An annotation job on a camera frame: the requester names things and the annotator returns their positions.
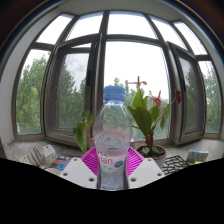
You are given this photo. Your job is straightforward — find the light blue printed pack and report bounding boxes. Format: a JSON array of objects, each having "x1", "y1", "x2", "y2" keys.
[{"x1": 185, "y1": 149, "x2": 210, "y2": 165}]

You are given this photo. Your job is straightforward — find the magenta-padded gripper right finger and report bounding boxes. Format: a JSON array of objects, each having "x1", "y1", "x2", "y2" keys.
[{"x1": 124, "y1": 147, "x2": 165, "y2": 190}]

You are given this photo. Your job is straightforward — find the black grid trivet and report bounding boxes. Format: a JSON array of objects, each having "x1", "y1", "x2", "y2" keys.
[{"x1": 162, "y1": 154, "x2": 190, "y2": 176}]

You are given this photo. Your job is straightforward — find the small white and yellow box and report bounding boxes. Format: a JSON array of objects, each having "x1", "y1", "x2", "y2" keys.
[{"x1": 19, "y1": 154, "x2": 33, "y2": 165}]

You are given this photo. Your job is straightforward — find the white charger with coiled cable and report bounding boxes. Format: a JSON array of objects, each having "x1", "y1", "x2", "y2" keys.
[{"x1": 28, "y1": 143, "x2": 57, "y2": 168}]

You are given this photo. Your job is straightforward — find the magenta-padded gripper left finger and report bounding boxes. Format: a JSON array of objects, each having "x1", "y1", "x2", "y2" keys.
[{"x1": 59, "y1": 146, "x2": 101, "y2": 190}]

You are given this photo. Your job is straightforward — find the colourful printed booklet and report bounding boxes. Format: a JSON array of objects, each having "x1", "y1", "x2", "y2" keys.
[{"x1": 52, "y1": 153, "x2": 81, "y2": 172}]

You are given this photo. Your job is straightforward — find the potted plant in white pot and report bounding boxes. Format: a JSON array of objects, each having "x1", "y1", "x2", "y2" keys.
[{"x1": 72, "y1": 75, "x2": 183, "y2": 169}]

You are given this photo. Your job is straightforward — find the clear blue-capped water bottle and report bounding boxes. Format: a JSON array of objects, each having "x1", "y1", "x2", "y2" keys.
[{"x1": 92, "y1": 85, "x2": 134, "y2": 192}]

